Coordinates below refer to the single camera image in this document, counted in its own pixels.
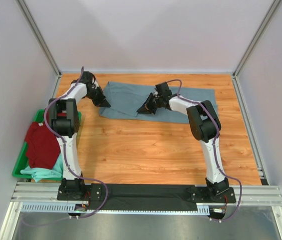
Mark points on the aluminium frame post right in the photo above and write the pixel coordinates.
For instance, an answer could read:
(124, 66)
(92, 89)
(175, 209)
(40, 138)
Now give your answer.
(257, 36)

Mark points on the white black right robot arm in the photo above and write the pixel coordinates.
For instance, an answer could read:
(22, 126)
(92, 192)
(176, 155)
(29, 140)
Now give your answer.
(205, 127)

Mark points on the aluminium frame post left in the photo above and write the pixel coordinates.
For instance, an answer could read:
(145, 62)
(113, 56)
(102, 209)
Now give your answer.
(38, 35)

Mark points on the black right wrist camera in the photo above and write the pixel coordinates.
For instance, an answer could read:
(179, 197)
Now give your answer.
(163, 90)

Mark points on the aluminium back rail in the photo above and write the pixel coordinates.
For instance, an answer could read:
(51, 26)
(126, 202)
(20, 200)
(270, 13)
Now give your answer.
(160, 72)

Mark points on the aluminium frame post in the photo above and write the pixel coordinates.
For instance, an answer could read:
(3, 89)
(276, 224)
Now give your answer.
(257, 36)
(38, 35)

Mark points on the red t shirt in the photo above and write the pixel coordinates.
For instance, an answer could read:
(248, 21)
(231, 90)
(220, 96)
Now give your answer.
(42, 147)

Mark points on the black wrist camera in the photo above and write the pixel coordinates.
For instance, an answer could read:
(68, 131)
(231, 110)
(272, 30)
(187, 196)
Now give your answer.
(88, 78)
(163, 90)

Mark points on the black base mat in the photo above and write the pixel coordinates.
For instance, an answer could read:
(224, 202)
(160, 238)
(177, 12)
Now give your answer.
(146, 197)

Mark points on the mint green t shirt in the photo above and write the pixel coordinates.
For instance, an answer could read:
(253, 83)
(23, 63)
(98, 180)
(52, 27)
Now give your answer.
(38, 174)

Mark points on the blue grey t shirt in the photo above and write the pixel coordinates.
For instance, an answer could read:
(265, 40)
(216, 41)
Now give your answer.
(125, 99)

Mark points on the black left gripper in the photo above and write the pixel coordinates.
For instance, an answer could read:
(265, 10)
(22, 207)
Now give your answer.
(101, 102)

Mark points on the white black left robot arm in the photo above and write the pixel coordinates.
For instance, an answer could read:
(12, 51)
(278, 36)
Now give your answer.
(62, 119)

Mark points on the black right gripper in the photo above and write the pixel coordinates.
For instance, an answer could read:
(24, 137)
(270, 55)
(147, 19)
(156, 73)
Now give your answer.
(150, 110)

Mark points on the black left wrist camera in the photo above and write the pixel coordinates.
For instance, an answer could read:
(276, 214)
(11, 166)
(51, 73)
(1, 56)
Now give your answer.
(88, 78)

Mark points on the white slotted cable duct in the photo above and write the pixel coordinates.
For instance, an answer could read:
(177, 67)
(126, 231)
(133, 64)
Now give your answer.
(41, 207)

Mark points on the aluminium frame rail front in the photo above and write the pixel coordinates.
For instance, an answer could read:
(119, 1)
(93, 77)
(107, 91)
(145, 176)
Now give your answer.
(252, 195)

